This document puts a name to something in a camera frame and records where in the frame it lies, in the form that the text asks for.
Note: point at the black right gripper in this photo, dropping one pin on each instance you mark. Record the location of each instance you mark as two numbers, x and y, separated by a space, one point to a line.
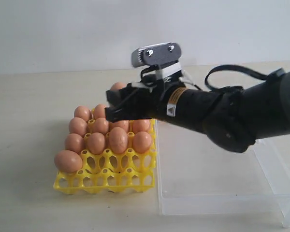
178 105

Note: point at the brown speckled egg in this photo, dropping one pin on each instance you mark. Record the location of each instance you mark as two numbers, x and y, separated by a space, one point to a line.
100 125

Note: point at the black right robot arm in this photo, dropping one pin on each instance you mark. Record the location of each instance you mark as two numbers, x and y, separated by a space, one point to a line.
231 117

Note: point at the yellow plastic egg tray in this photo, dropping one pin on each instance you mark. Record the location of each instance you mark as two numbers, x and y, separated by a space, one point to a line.
110 171

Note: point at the clear plastic container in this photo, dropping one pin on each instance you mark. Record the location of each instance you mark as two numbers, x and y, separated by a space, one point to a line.
196 177

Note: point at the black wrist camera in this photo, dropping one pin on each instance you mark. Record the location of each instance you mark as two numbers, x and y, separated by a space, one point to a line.
163 58

